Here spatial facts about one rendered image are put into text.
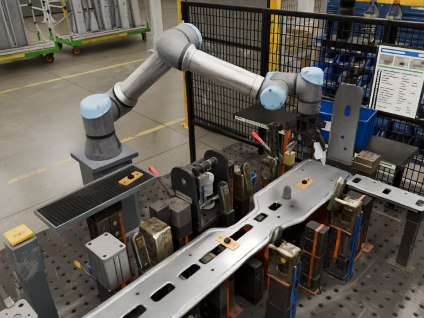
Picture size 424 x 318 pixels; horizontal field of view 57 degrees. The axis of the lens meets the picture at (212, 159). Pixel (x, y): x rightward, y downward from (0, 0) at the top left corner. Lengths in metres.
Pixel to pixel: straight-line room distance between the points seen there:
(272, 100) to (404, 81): 0.80
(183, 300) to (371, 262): 0.89
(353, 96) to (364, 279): 0.72
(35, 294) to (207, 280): 0.51
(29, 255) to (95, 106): 0.61
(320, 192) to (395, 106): 0.60
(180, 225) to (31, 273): 0.46
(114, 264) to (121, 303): 0.10
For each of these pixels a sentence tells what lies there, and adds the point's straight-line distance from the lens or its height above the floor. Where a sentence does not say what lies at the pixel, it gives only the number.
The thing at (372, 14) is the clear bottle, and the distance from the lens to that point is 1.98.
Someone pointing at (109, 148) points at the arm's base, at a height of 1.14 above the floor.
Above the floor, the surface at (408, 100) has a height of 1.23.
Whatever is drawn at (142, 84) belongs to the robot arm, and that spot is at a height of 1.37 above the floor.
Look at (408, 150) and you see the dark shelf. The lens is 1.91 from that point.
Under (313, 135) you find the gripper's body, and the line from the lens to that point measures 1.44.
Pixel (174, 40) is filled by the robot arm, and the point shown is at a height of 1.57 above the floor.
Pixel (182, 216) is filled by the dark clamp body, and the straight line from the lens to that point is 1.31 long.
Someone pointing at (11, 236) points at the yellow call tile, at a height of 1.16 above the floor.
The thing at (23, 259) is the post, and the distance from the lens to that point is 1.22.
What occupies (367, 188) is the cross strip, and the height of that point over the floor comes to 1.00.
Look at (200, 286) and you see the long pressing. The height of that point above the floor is 1.00.
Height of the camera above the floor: 1.84
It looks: 28 degrees down
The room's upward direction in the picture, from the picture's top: 2 degrees counter-clockwise
